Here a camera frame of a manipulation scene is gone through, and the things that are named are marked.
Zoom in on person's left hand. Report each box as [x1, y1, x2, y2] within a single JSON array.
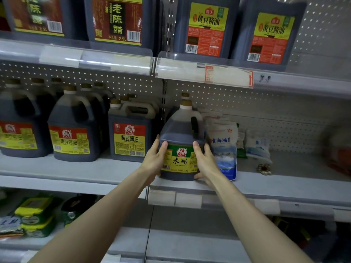
[[138, 134, 169, 184]]

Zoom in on person's right hand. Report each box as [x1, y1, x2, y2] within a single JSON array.
[[192, 141, 224, 190]]

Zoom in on white metal store shelving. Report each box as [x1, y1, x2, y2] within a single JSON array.
[[0, 0, 351, 263]]

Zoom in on person's left forearm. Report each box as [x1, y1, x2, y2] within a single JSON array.
[[30, 172, 150, 263]]

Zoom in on person's right forearm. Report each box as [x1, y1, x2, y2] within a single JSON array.
[[208, 177, 313, 263]]

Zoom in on blue white packages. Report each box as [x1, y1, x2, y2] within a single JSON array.
[[203, 115, 273, 181]]

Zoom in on small green bottle yellow label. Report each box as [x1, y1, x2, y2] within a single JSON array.
[[60, 194, 97, 227]]

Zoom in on green packet white blue label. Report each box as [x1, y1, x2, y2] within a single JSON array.
[[0, 213, 25, 239]]

